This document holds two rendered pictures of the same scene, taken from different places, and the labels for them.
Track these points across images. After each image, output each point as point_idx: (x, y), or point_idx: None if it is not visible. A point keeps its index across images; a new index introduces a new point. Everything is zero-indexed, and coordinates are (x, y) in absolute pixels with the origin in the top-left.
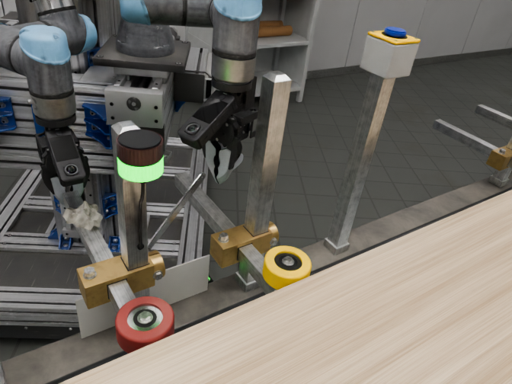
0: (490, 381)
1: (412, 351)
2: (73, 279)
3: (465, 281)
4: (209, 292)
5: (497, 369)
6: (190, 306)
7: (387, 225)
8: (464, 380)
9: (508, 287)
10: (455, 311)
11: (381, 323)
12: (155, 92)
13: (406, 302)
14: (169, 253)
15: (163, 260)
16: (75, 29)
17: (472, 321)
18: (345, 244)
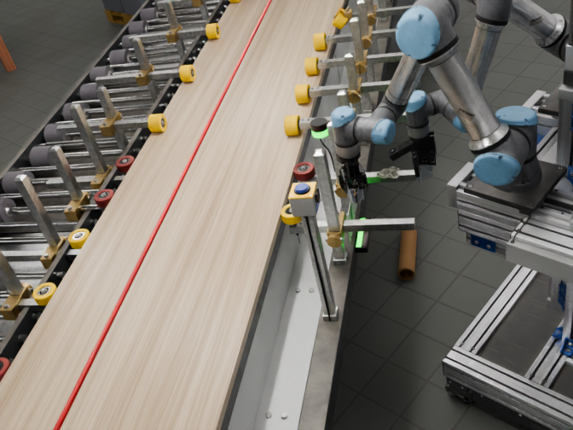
0: (199, 235)
1: (227, 223)
2: (535, 304)
3: (226, 262)
4: (347, 243)
5: (199, 240)
6: (344, 234)
7: (324, 364)
8: (207, 229)
9: (208, 275)
10: (222, 246)
11: (242, 222)
12: (452, 181)
13: (240, 235)
14: (530, 371)
15: (526, 368)
16: (452, 113)
17: (215, 248)
18: (323, 313)
